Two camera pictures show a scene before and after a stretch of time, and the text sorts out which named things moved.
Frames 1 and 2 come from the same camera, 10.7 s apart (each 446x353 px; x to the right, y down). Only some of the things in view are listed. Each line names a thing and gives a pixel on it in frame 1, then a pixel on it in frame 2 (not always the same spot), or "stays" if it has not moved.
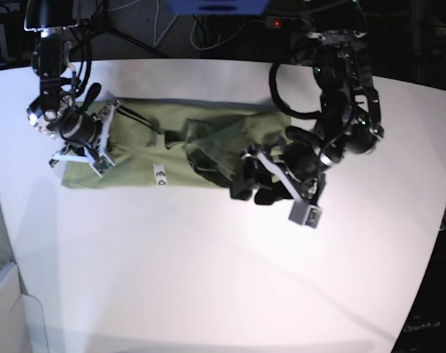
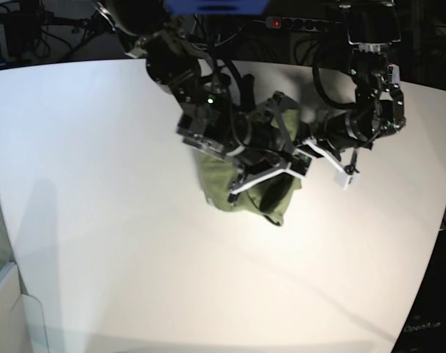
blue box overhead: (217, 7) stays
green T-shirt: (168, 143) -> (218, 177)
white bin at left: (15, 322) stays
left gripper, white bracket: (297, 168) -> (338, 141)
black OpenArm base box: (433, 326) stays
